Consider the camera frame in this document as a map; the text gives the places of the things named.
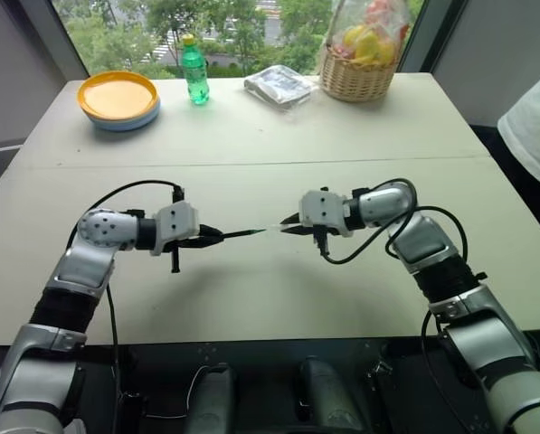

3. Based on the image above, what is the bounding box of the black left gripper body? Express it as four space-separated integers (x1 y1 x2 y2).
168 223 210 275

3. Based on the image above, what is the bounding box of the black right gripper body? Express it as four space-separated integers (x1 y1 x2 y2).
313 225 354 249

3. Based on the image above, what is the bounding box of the black marker with green tip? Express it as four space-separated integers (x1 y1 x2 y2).
221 228 269 240

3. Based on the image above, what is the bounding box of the green plastic bottle yellow cap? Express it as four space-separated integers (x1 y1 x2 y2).
180 33 211 107

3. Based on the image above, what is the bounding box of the clear plastic packet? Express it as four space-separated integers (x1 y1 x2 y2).
243 64 318 115

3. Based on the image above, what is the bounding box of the light blue plate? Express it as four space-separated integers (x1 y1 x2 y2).
87 99 162 133

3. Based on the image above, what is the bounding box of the dark rounded shape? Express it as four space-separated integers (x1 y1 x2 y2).
298 355 366 434
191 363 237 434

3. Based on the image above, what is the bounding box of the wicker basket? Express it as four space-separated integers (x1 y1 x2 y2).
318 42 397 103

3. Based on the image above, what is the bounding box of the plastic wrapped fruit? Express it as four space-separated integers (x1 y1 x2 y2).
326 0 412 70

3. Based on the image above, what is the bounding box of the person in white shirt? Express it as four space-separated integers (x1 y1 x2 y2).
497 62 540 196

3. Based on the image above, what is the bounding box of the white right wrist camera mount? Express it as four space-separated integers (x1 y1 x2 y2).
298 189 348 236

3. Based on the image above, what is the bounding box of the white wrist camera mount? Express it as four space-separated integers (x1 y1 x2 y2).
150 202 202 257
298 189 348 236

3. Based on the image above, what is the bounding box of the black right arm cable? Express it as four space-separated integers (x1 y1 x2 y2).
315 178 470 278

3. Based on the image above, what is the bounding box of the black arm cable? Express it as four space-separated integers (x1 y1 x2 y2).
315 178 470 278
67 179 188 248

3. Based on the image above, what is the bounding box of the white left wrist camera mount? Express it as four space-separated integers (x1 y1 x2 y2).
150 202 202 257

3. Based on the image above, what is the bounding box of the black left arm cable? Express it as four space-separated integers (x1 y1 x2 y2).
67 179 188 248

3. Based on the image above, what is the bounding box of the thin black hanging cable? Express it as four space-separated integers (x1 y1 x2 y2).
104 284 131 434
420 310 479 391

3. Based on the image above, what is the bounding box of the dark window frame post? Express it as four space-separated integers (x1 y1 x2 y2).
51 0 90 77
396 0 433 74

